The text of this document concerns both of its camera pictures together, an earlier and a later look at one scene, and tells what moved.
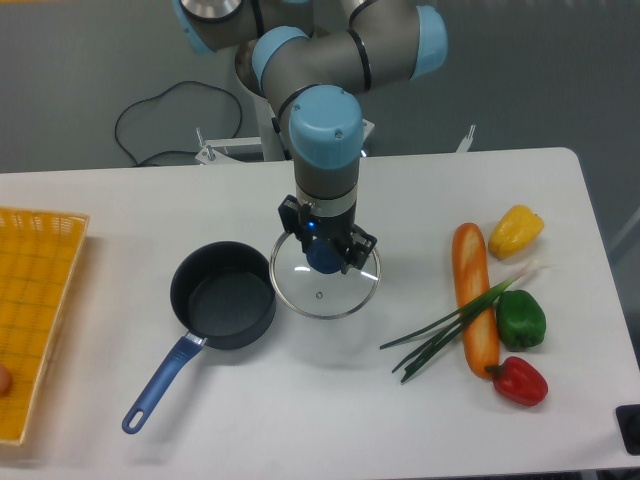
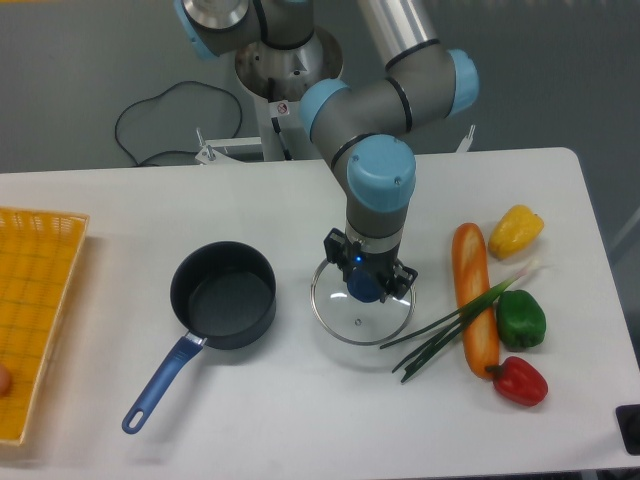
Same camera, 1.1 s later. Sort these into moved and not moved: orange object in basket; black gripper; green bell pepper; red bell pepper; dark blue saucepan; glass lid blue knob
Moved: glass lid blue knob; black gripper
Not moved: green bell pepper; red bell pepper; orange object in basket; dark blue saucepan
